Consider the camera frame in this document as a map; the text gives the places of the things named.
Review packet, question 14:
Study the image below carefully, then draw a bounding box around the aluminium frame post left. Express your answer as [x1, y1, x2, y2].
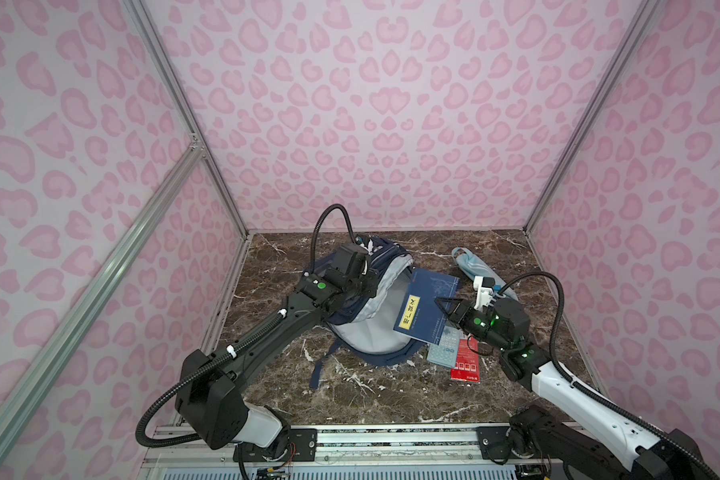
[123, 0, 249, 239]

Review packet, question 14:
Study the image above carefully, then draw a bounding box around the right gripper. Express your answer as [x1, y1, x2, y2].
[432, 298, 511, 354]

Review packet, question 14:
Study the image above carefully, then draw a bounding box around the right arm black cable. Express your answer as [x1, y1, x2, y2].
[497, 271, 720, 480]

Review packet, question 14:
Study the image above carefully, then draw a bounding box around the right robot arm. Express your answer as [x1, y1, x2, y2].
[435, 281, 717, 479]

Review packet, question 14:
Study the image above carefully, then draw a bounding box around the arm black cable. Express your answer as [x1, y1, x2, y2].
[497, 271, 720, 480]
[134, 203, 358, 449]

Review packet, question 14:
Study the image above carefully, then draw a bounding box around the aluminium frame post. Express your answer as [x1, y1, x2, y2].
[123, 0, 249, 239]
[523, 0, 666, 237]

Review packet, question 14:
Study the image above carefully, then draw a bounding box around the light blue pencil pouch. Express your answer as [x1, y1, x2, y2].
[451, 247, 505, 308]

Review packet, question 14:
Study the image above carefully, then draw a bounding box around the blue book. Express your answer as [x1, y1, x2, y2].
[393, 268, 460, 344]

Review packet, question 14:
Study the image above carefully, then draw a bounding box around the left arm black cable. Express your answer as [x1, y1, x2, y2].
[134, 203, 358, 449]

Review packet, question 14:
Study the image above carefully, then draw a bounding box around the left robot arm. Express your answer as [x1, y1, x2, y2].
[175, 236, 379, 451]

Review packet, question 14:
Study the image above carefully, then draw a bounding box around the aluminium frame strut left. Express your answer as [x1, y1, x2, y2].
[0, 144, 203, 466]

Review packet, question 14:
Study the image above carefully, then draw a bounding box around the red calculator package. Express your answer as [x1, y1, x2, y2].
[450, 339, 481, 383]

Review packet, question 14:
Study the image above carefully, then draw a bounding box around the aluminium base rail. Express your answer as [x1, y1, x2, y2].
[136, 423, 588, 479]

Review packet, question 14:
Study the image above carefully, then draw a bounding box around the light blue calculator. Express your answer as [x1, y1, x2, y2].
[427, 326, 462, 369]

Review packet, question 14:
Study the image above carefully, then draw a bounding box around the navy blue student backpack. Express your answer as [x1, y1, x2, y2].
[310, 235, 424, 390]

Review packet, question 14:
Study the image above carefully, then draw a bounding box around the aluminium frame post right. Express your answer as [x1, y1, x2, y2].
[523, 0, 666, 237]

